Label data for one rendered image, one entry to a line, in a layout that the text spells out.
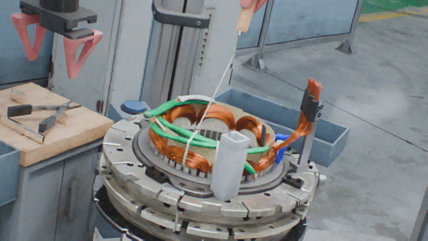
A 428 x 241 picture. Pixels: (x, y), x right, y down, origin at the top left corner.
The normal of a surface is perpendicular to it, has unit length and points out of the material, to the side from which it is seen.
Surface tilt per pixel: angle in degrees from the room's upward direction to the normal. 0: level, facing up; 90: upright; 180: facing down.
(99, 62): 90
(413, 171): 0
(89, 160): 90
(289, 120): 90
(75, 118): 0
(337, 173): 0
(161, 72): 90
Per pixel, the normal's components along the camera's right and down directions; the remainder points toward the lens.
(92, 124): 0.19, -0.90
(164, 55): 0.15, 0.42
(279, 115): -0.41, 0.29
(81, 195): 0.82, 0.36
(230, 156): -0.69, 0.16
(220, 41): 0.63, 0.42
